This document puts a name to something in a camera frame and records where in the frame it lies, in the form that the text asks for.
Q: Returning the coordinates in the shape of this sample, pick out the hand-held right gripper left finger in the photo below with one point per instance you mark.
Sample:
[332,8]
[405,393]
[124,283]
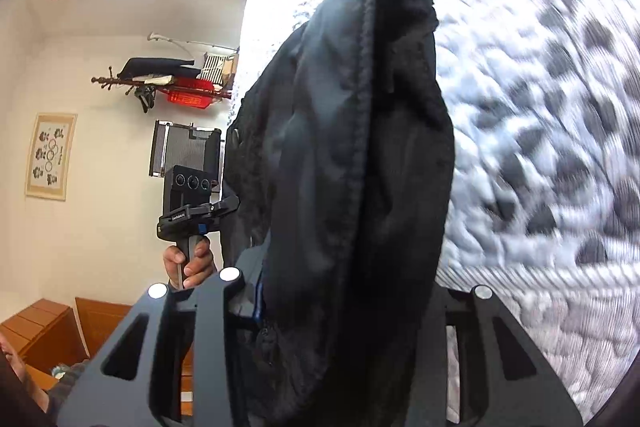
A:
[230,302]

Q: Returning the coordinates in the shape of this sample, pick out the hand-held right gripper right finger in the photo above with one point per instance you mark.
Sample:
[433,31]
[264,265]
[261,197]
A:
[482,332]

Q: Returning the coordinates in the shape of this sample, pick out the person's left hand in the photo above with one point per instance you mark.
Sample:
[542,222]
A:
[197,264]

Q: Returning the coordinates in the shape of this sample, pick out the grey ribbed panel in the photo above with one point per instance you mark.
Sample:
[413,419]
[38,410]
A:
[172,147]

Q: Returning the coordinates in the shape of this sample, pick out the red plastic basket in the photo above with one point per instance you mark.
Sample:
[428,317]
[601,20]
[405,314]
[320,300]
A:
[185,96]

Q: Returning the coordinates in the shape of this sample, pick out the striped cloth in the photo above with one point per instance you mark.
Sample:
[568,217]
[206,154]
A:
[214,68]

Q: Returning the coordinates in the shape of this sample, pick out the dark hanging garment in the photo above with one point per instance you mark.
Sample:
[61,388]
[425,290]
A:
[155,67]

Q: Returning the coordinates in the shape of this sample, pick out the wooden coat rack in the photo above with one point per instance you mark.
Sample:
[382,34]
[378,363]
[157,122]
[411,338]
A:
[115,82]

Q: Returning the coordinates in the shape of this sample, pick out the wooden dresser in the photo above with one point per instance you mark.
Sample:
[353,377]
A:
[50,332]

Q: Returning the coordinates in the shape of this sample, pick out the grey quilted mattress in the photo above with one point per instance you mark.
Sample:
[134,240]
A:
[540,107]

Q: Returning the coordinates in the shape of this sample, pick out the framed wall picture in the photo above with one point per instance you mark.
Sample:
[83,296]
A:
[51,156]

